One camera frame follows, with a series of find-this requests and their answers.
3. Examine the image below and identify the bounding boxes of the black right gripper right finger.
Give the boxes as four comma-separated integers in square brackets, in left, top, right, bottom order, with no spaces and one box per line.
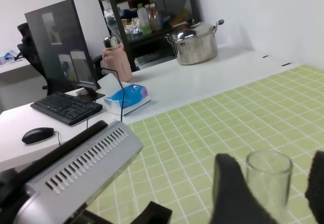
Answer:
[305,151,323,223]

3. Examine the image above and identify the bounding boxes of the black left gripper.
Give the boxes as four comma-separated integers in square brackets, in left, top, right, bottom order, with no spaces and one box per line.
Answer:
[0,119,173,224]

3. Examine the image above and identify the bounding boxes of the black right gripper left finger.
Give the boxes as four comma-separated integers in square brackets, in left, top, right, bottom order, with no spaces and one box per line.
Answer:
[210,153,277,223]

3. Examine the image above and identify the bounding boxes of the clear glass test tube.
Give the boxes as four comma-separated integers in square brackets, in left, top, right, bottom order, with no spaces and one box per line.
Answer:
[246,151,293,223]

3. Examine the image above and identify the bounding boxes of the green checkered tablecloth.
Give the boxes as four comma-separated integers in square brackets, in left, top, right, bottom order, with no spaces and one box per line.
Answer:
[89,65,323,223]

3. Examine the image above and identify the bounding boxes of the black computer mouse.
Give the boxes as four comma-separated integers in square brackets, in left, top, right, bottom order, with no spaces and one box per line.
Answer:
[22,127,54,145]

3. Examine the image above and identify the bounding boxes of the black keyboard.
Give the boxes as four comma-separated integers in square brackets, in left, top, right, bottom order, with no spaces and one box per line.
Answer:
[30,92,103,126]

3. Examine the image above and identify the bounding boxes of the blue tissue pack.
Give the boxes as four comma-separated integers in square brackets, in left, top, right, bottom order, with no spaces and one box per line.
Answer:
[104,84,151,116]

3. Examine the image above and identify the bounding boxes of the black computer monitor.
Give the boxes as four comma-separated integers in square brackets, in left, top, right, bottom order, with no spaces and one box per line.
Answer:
[25,0,104,102]

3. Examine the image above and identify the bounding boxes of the pink water bottle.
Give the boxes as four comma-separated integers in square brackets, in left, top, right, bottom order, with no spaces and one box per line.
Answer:
[102,36,133,82]

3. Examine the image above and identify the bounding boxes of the stainless steel pot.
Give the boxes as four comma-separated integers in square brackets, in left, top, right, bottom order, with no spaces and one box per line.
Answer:
[165,19,224,65]

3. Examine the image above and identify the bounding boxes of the black metal shelf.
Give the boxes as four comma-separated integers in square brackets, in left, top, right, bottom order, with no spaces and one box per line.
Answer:
[98,0,201,71]

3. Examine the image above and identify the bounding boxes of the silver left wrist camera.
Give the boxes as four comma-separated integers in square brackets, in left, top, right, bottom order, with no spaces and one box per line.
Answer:
[12,120,144,224]

